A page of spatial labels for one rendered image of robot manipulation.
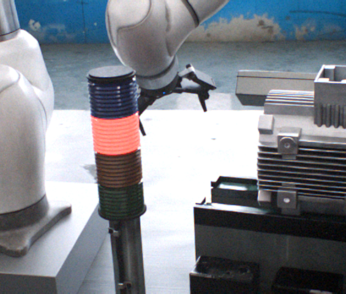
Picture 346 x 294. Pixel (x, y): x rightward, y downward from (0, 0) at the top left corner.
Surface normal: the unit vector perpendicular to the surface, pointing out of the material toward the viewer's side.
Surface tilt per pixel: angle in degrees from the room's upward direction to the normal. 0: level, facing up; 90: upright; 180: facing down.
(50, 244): 2
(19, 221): 86
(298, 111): 88
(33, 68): 72
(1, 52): 53
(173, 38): 114
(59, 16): 90
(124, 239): 90
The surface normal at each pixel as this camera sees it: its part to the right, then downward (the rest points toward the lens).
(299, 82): -0.30, -0.25
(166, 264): -0.05, -0.93
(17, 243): 0.07, -0.84
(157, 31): 0.61, 0.52
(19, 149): 0.63, 0.22
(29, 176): 0.81, 0.24
